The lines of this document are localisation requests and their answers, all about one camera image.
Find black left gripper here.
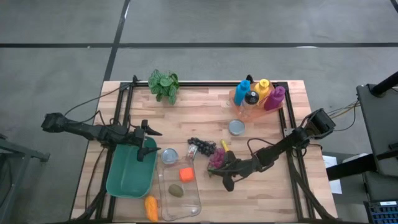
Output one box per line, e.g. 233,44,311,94
126,119,163,162

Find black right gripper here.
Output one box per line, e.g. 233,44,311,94
207,151,262,193

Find red grapes with green leaf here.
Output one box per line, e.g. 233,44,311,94
207,147,227,172

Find dark blue toy grapes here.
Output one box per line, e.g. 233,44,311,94
187,137,218,157

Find orange toy fruit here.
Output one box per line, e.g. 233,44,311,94
178,167,196,184

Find brown kiwi fruit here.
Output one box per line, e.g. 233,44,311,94
168,184,185,198

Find clear bottle with black cap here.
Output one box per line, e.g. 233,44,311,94
238,90,261,121

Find blue squeeze bottle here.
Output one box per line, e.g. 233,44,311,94
233,79,252,107

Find purple squeeze bottle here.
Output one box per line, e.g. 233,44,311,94
263,85,287,112

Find yellow squeeze bottle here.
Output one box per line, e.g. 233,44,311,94
254,78,271,105

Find flat tin can red label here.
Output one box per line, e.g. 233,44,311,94
160,147,180,166

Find green plastic bin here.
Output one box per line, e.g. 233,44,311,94
105,136,159,199

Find tall silver tin can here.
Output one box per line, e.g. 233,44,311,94
187,143,199,161

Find flat tin can green label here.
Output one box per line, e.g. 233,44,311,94
228,119,246,137

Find clear plastic container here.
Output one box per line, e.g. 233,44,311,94
156,156,202,222

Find green leafy plant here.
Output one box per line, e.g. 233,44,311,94
147,68,180,106

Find orange plush carrot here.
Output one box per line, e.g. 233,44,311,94
144,195,160,223

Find orange translucent plastic bin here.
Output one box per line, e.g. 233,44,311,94
228,80,285,123

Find white paper sheet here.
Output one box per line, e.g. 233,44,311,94
322,154,343,195

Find grey metal furniture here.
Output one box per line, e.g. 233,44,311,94
0,136,50,224

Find black equipment cart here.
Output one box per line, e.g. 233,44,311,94
326,71,398,203

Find black cable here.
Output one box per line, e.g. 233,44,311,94
63,86,122,124

